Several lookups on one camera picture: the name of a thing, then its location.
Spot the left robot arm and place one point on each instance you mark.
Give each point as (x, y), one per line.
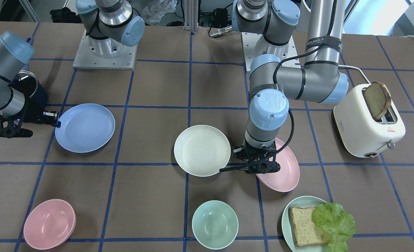
(310, 77)

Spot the aluminium frame post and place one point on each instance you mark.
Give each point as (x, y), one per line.
(191, 15)

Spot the green bowl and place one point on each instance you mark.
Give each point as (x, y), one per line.
(215, 225)

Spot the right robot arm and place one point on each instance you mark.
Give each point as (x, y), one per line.
(111, 21)

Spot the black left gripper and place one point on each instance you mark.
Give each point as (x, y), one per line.
(237, 151)

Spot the black power adapter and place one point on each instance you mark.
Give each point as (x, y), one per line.
(220, 18)

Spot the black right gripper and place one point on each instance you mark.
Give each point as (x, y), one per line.
(33, 111)

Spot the pink plate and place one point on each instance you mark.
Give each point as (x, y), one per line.
(287, 178)

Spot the green lettuce leaf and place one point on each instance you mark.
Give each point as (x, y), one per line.
(337, 223)

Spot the pink bowl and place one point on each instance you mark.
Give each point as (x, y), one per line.
(49, 224)

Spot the cream white plate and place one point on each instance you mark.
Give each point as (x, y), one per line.
(202, 150)

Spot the bread slice on plate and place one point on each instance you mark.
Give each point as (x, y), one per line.
(306, 232)

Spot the dark blue pot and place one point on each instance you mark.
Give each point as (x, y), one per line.
(27, 83)

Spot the light green plate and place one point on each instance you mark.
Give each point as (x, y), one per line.
(287, 228)

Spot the bread slice in toaster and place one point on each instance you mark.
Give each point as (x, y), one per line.
(378, 99)

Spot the white toaster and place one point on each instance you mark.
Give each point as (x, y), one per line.
(361, 135)

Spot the blue plate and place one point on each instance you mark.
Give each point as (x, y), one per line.
(85, 128)

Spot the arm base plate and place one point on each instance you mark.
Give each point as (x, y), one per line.
(255, 45)
(105, 52)

